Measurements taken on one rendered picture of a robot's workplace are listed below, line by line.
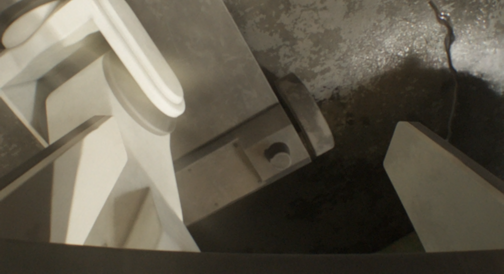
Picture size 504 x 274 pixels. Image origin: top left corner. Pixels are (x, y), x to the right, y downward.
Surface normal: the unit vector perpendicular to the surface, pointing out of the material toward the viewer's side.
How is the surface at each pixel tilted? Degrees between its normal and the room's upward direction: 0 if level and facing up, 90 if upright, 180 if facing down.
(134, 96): 45
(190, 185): 0
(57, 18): 0
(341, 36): 0
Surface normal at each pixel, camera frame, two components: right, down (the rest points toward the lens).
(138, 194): 0.86, -0.49
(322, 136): 0.20, 0.49
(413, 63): 0.07, 0.35
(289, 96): -0.35, -0.36
